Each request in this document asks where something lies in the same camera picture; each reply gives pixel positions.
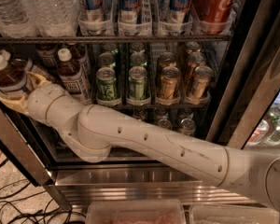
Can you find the wire shelf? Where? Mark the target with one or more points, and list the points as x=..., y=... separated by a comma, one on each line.
x=115, y=39
x=151, y=106

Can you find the middle Red Bull can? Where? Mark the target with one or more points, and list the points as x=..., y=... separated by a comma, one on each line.
x=130, y=16

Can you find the right clear water bottle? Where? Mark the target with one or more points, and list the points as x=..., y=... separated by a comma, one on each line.
x=56, y=18

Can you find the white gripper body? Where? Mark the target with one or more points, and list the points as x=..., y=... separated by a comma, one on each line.
x=37, y=103

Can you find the second row green can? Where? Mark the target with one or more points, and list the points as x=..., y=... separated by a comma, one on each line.
x=107, y=59
x=138, y=59

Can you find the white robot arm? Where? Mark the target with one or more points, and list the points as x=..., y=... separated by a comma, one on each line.
x=92, y=130

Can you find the front left green can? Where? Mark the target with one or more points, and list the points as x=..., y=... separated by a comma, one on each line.
x=107, y=87

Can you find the middle wire shelf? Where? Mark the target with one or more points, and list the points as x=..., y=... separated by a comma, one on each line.
x=151, y=106

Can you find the silver can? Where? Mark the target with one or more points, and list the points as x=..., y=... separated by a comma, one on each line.
x=187, y=127
x=165, y=124

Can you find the second row left green can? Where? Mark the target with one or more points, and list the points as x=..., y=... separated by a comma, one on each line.
x=107, y=59

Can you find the open fridge door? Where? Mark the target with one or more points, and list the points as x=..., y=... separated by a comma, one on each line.
x=15, y=141

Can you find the left Red Bull can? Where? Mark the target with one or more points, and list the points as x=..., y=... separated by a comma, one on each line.
x=96, y=15

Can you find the second row left gold can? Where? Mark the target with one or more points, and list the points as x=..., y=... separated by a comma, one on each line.
x=165, y=60

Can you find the left clear plastic bin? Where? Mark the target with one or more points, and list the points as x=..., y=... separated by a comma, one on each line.
x=136, y=212

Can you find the second row right green can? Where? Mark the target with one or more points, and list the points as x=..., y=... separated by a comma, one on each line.
x=138, y=59

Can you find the stainless steel fridge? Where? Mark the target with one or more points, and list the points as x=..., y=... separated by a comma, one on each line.
x=246, y=81

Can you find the middle silver can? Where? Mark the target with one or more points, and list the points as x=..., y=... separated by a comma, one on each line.
x=165, y=124

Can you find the upper wire shelf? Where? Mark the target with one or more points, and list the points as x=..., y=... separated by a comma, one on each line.
x=115, y=39

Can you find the front right green can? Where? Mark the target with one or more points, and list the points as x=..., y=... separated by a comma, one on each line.
x=137, y=85

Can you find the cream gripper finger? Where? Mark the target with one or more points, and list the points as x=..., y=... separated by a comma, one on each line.
x=35, y=81
x=18, y=105

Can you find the front left gold can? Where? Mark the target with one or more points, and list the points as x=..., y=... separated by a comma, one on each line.
x=168, y=84

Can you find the clear plastic bin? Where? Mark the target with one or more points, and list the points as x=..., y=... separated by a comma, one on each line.
x=231, y=214
x=136, y=212

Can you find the front right gold can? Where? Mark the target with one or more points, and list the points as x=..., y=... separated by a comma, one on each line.
x=199, y=84

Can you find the right Red Bull can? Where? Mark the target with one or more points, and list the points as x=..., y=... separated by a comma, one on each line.
x=177, y=16

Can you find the left clear water bottle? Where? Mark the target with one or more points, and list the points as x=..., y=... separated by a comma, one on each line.
x=14, y=20

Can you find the right silver can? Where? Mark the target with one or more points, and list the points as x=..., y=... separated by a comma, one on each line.
x=187, y=127

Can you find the clear water bottle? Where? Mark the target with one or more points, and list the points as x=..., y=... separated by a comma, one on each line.
x=56, y=18
x=14, y=20

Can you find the second row gold can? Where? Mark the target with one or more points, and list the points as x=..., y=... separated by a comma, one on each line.
x=165, y=60
x=193, y=60

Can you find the red Coca-Cola can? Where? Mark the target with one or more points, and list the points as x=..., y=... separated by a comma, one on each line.
x=213, y=15

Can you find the second row right gold can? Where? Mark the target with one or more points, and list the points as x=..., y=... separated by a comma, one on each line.
x=193, y=60

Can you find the red bull can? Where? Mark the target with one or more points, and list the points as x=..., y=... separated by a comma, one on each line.
x=130, y=16
x=177, y=16
x=96, y=15

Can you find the right clear plastic bin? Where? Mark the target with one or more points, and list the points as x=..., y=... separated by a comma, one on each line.
x=231, y=214

